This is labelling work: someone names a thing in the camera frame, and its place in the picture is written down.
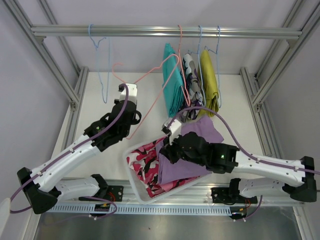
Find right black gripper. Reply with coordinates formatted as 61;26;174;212
158;131;206;167

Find lilac purple trousers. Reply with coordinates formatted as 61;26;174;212
156;116;225;186

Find light blue wire hanger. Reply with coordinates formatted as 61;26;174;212
87;23;111;104

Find pink camouflage trousers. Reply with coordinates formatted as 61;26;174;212
126;138;199;198

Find white plastic basket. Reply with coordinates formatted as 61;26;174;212
123;137;210;205

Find pink wire hanger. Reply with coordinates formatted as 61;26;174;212
111;62;168;140

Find teal trousers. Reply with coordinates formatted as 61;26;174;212
162;43;185;118

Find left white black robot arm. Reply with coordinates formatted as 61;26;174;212
17;99;142;214

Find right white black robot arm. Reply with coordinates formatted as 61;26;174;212
159;132;317;203

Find olive yellow trousers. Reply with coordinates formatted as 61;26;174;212
197;49;220;113

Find purple grey camouflage trousers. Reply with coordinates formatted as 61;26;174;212
179;53;203;123

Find blue hanger under camouflage trousers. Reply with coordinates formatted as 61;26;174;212
188;25;207;107

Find blue hanger under olive trousers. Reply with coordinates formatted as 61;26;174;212
204;25;222;108

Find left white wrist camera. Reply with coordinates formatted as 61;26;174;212
118;83;138;104

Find left aluminium frame posts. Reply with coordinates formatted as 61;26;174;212
0;0;90;111

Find aluminium frame posts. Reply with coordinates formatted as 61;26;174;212
239;0;320;186
0;0;90;111

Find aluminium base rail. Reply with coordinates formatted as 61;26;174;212
57;178;306;207

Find right aluminium frame posts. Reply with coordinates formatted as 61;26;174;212
239;0;320;186

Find white slotted cable duct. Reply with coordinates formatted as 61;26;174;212
49;203;232;216

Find aluminium hanging rail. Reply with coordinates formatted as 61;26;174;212
31;24;303;40

